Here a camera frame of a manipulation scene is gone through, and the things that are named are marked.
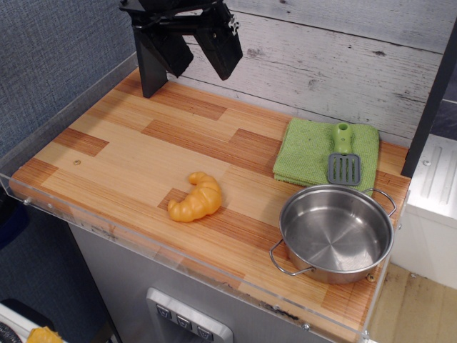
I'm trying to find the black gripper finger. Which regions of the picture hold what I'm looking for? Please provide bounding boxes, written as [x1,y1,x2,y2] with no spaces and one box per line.
[194,27,243,81]
[137,26,194,77]

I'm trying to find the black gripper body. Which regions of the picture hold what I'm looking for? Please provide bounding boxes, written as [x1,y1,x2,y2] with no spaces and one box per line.
[119,1,238,35]

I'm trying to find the stainless steel pot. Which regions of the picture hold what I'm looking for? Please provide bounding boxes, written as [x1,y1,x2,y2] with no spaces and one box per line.
[269,184,397,284]

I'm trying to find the green folded cloth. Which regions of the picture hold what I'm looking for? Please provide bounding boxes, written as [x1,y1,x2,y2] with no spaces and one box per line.
[273,118,379,191]

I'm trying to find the orange plastic croissant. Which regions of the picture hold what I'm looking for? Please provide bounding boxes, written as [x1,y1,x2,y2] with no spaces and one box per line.
[167,171,222,222]

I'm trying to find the green grey toy spatula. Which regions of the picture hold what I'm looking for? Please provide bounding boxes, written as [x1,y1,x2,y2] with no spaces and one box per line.
[327,122,361,186]

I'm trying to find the clear acrylic table guard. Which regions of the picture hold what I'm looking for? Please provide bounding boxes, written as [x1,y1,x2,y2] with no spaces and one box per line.
[0,51,404,343]

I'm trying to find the silver control panel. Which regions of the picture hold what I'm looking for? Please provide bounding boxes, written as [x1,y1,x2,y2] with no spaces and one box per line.
[146,288,233,343]

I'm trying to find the white ridged appliance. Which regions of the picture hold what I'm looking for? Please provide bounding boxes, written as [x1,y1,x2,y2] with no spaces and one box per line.
[391,134,456,289]

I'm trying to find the yellow object bottom left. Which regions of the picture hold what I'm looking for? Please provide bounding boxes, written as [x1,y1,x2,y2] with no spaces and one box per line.
[26,327,64,343]

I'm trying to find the black vertical post left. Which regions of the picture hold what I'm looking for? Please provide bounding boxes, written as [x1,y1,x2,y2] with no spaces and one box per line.
[133,29,168,98]

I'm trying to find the black vertical post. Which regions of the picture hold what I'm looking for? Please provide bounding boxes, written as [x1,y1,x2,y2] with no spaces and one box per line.
[133,29,168,98]
[401,21,456,178]

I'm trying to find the black vertical post right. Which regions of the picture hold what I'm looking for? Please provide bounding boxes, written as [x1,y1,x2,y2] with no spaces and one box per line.
[401,21,456,178]

